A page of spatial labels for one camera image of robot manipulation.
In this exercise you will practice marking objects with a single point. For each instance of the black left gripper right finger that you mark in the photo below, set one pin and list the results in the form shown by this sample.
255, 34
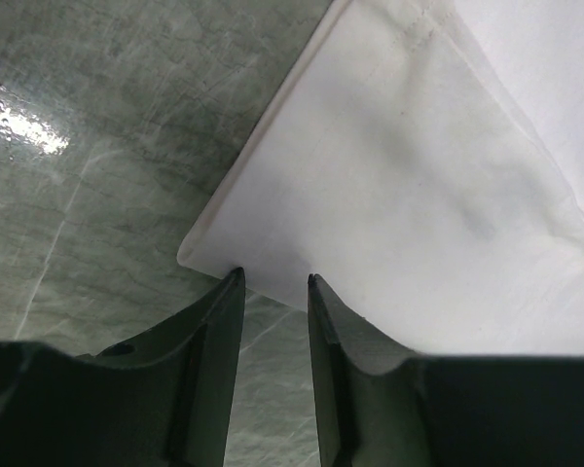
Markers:
379, 403

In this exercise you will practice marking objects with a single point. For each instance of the white t-shirt red print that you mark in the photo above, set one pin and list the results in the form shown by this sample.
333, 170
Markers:
426, 158

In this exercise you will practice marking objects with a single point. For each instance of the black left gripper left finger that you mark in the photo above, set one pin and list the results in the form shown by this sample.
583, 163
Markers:
161, 398

